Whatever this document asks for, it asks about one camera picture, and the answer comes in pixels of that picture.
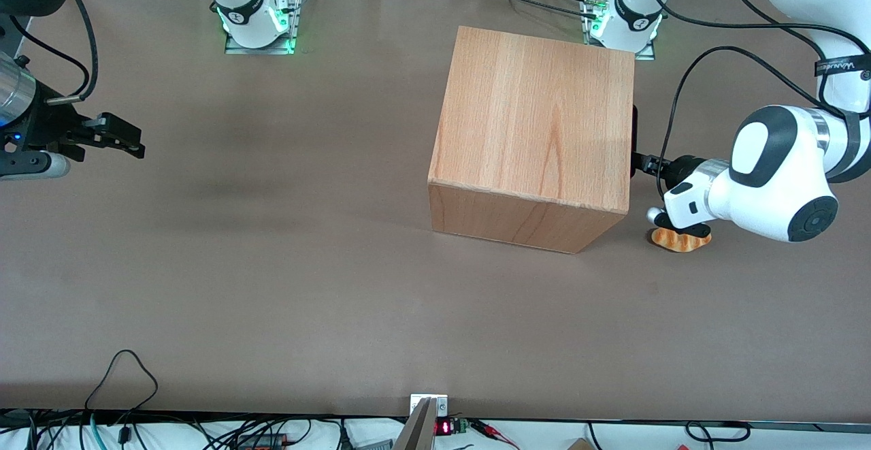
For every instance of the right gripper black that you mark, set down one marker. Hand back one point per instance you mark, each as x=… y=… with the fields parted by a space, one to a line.
x=42 y=128

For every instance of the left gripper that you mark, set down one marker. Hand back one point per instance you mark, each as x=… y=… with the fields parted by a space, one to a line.
x=680 y=167

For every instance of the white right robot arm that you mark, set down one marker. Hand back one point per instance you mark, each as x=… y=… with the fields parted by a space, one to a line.
x=238 y=1

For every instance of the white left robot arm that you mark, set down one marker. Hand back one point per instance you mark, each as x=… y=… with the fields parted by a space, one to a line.
x=776 y=184

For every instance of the wooden drawer cabinet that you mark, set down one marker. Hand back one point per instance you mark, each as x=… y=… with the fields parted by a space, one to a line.
x=531 y=116

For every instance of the toy croissant bread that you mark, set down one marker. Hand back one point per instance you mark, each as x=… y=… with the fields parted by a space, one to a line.
x=680 y=243

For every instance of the brown cardboard piece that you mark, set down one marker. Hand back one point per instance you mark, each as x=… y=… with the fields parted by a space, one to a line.
x=580 y=445

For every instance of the red LED display module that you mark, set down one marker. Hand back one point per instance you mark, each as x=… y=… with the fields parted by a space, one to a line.
x=444 y=427

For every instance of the orange black power strip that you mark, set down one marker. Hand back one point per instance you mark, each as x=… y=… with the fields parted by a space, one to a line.
x=262 y=443

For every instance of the wooden bar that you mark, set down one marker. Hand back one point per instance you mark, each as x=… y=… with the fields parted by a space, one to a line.
x=416 y=433

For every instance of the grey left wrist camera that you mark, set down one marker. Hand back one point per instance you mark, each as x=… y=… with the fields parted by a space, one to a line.
x=654 y=216

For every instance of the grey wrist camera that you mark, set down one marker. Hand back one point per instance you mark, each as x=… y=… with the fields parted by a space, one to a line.
x=34 y=165
x=654 y=216

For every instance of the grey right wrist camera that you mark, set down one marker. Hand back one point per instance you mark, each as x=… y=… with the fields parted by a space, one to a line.
x=34 y=165

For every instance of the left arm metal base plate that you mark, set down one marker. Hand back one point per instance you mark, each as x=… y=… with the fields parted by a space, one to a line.
x=645 y=54

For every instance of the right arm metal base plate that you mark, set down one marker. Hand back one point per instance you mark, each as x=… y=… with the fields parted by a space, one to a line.
x=258 y=50

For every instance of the small metal bracket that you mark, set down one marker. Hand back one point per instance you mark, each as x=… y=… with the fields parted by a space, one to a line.
x=441 y=406

